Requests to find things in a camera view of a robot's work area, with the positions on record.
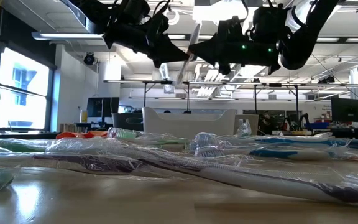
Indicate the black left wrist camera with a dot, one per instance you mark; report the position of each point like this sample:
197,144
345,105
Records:
134,11

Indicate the translucent cream plastic bin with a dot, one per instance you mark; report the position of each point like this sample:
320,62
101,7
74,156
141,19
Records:
250,124

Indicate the black wall camera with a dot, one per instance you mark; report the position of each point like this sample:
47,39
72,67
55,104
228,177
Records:
89,58

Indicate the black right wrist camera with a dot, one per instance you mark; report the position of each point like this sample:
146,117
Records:
269,23

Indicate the orange wrapped toothbrush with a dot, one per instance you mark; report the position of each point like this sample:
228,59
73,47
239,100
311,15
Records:
357,158

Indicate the black background rack frame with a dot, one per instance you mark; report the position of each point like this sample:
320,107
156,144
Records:
259,84

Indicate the black computer monitor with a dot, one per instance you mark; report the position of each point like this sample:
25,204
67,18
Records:
102,107
348,110

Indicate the orange cloth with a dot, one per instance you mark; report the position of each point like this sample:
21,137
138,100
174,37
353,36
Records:
79,135

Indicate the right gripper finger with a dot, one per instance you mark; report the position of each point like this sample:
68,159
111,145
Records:
222,62
213,49

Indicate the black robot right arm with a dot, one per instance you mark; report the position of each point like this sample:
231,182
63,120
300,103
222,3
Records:
303,40

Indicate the blue wrapped toothbrush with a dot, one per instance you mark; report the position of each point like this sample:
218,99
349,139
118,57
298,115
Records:
291,141
275,153

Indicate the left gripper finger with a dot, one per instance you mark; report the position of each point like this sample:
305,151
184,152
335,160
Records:
166,63
172,49

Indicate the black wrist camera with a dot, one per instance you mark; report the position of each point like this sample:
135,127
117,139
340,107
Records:
269,23
134,11

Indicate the grey plastic bin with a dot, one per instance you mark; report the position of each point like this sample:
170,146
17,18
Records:
126,121

